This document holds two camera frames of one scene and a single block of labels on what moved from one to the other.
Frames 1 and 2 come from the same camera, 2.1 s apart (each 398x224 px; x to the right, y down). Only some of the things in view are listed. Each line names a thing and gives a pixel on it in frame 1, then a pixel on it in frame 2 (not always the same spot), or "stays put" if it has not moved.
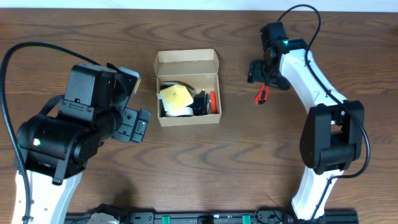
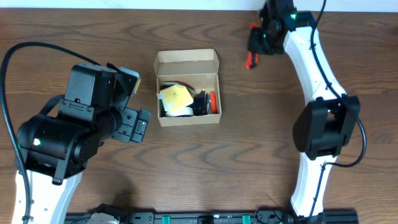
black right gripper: [259, 74] -> [257, 42]
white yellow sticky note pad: [175, 96] stays put
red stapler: [213, 102] stays put
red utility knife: [262, 96] -> [252, 58]
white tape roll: [186, 111] stays put
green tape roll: [162, 111] stays put
